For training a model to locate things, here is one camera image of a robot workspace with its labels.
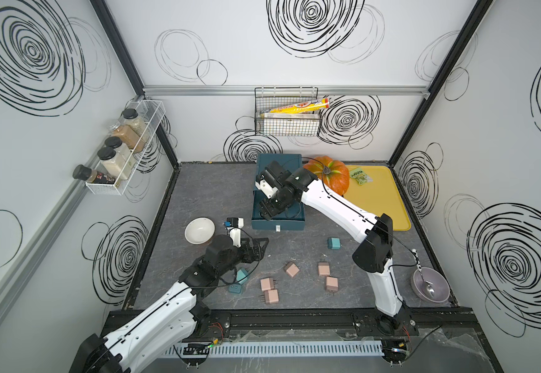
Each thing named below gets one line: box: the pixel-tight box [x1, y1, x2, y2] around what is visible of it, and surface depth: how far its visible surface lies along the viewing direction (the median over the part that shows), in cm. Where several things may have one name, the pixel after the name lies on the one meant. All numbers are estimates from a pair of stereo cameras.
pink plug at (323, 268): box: [317, 261, 331, 276], surface depth 86 cm
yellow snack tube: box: [259, 97, 331, 115], surface depth 89 cm
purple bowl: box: [411, 267, 451, 304], surface depth 80 cm
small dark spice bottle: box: [73, 163, 116, 185], surface depth 62 cm
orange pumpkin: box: [303, 155, 350, 196], surface depth 102 cm
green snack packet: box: [349, 167, 374, 185], surface depth 117 cm
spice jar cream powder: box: [97, 146, 132, 181], surface depth 67 cm
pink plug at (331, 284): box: [325, 275, 339, 296], surface depth 82 cm
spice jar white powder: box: [104, 135, 137, 169], surface depth 70 cm
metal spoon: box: [411, 248, 436, 298], surface depth 80 cm
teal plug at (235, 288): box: [228, 283, 242, 294], surface depth 79 cm
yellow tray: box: [341, 164, 412, 232], surface depth 111 cm
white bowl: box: [184, 216, 216, 245], surface depth 95 cm
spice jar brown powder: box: [107, 121, 147, 154], surface depth 75 cm
